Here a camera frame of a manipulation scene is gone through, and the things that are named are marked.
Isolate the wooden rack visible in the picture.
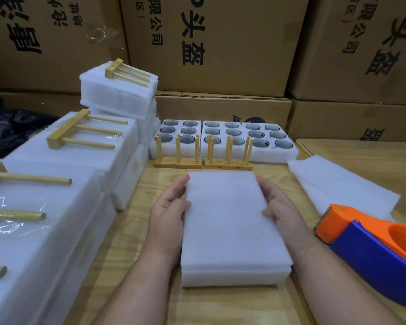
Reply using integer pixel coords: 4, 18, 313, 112
0, 161, 73, 279
46, 108, 130, 150
105, 59, 152, 88

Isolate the row of wooden peg racks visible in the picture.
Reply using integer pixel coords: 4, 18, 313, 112
153, 135, 254, 172

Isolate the person's right forearm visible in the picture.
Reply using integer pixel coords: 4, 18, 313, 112
287, 241, 406, 325

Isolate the person's left forearm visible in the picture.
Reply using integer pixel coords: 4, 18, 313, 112
93, 250, 185, 325

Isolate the black plastic bag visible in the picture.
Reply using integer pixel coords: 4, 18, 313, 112
0, 108, 59, 160

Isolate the orange and blue tape dispenser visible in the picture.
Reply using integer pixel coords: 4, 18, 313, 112
314, 204, 406, 311

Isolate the stack of white foam trays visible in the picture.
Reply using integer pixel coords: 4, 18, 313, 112
149, 119, 300, 165

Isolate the person's left hand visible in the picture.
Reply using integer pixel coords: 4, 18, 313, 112
146, 174, 192, 265

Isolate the pile of white foam sheets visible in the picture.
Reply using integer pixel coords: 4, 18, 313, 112
287, 155, 402, 221

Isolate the stack of brown cardboard boxes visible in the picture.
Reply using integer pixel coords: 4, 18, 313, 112
0, 0, 406, 143

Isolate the person's right hand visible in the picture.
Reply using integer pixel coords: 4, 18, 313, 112
256, 174, 320, 263

